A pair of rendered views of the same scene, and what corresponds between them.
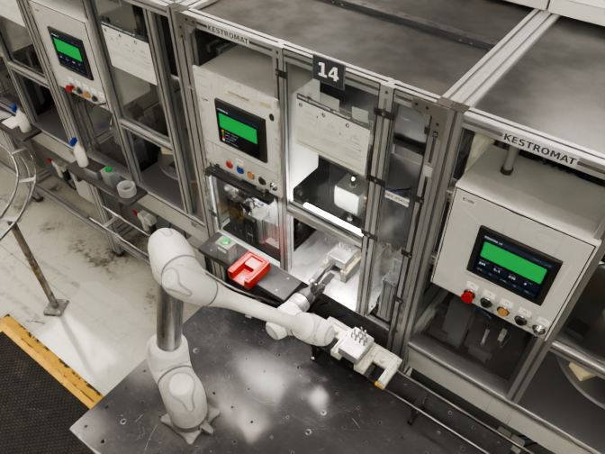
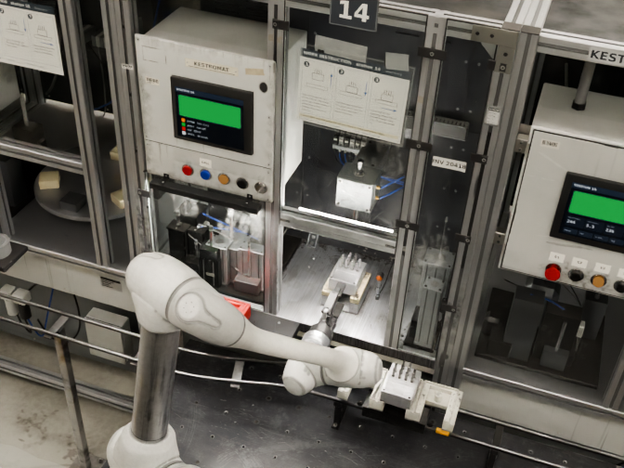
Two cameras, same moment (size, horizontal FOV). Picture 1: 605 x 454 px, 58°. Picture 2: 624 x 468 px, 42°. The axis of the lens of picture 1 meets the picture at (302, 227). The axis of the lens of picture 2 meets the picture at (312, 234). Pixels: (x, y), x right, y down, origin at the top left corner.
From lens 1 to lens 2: 0.68 m
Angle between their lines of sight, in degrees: 16
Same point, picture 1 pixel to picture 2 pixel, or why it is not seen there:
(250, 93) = (231, 58)
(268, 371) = (280, 455)
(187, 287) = (216, 316)
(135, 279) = not seen: outside the picture
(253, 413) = not seen: outside the picture
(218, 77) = (178, 44)
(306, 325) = (349, 359)
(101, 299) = not seen: outside the picture
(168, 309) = (162, 370)
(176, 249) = (181, 272)
